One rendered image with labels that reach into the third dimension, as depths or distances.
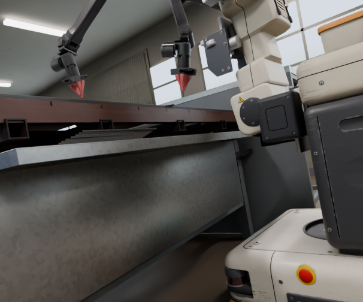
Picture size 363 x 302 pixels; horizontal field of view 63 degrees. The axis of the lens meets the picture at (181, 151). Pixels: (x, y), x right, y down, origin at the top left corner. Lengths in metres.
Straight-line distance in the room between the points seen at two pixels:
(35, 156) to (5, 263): 0.26
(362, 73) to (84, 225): 0.79
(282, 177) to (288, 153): 0.16
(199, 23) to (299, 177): 4.10
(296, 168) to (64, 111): 1.48
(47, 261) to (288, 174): 1.56
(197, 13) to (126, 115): 4.73
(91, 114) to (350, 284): 0.84
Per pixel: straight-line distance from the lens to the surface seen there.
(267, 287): 1.00
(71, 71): 1.51
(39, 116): 0.87
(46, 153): 0.62
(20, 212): 0.76
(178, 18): 1.54
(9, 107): 0.83
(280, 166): 2.02
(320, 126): 0.86
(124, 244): 0.96
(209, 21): 5.52
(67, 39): 1.53
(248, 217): 2.02
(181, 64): 1.33
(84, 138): 0.77
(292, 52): 4.72
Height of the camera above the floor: 0.62
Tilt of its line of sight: 1 degrees up
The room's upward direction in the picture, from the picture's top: 10 degrees counter-clockwise
